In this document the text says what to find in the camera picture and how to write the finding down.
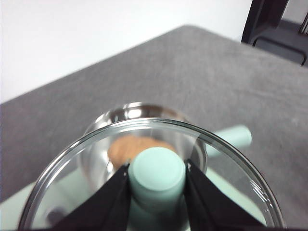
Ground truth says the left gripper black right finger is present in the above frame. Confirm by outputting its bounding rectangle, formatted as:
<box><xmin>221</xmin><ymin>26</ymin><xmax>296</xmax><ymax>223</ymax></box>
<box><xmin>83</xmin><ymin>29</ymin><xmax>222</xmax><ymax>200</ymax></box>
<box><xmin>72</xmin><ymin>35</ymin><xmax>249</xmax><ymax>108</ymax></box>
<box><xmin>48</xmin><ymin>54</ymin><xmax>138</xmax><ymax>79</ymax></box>
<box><xmin>184</xmin><ymin>158</ymin><xmax>268</xmax><ymax>231</ymax></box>

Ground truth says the silver control knob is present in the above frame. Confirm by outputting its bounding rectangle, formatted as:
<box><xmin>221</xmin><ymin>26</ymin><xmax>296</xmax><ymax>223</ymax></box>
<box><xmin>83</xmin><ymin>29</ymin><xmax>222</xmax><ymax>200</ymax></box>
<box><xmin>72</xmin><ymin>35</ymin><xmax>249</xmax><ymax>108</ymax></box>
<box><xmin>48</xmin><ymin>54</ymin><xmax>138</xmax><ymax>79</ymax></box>
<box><xmin>47</xmin><ymin>208</ymin><xmax>65</xmax><ymax>223</ymax></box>

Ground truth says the glass lid with green knob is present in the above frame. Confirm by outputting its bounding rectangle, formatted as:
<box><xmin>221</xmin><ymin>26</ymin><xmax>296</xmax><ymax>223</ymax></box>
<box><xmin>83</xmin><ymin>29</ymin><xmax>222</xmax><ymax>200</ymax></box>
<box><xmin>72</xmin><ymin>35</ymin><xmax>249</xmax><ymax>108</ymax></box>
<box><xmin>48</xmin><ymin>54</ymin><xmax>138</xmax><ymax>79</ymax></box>
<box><xmin>18</xmin><ymin>117</ymin><xmax>287</xmax><ymax>231</ymax></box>

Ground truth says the green breakfast maker base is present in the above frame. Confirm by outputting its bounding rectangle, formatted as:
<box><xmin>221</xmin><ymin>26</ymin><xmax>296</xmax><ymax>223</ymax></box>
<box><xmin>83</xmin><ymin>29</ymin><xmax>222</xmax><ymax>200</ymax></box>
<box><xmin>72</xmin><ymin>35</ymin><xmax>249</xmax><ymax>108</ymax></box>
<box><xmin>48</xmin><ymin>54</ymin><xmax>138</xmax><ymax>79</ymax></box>
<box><xmin>0</xmin><ymin>166</ymin><xmax>287</xmax><ymax>231</ymax></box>

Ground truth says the green pot with side handle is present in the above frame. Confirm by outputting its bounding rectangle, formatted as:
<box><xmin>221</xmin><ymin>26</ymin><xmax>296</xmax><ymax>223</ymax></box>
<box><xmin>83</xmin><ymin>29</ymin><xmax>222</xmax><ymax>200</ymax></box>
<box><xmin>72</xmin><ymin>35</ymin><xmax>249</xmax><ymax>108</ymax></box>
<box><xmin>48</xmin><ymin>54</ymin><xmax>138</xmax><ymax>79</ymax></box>
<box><xmin>80</xmin><ymin>102</ymin><xmax>253</xmax><ymax>193</ymax></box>

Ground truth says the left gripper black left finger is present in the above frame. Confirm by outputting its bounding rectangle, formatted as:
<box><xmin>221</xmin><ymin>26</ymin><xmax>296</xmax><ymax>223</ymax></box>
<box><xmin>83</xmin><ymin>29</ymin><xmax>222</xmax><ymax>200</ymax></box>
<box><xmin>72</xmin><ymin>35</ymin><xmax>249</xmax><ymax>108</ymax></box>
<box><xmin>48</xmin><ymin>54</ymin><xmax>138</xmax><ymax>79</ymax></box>
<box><xmin>51</xmin><ymin>163</ymin><xmax>132</xmax><ymax>231</ymax></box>

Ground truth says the brown potato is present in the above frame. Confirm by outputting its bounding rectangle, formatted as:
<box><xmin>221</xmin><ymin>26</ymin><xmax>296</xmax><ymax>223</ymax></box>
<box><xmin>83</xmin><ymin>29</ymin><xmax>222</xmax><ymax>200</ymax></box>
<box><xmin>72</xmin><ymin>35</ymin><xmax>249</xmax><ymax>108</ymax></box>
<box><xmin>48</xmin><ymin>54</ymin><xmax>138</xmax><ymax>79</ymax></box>
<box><xmin>107</xmin><ymin>135</ymin><xmax>178</xmax><ymax>170</ymax></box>

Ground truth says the black frame stand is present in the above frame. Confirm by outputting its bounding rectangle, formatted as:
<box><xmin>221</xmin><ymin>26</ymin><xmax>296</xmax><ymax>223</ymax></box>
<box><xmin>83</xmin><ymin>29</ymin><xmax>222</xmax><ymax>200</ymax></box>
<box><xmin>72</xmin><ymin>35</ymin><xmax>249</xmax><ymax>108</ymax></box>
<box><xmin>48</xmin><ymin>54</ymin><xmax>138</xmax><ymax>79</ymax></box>
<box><xmin>241</xmin><ymin>0</ymin><xmax>308</xmax><ymax>66</ymax></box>

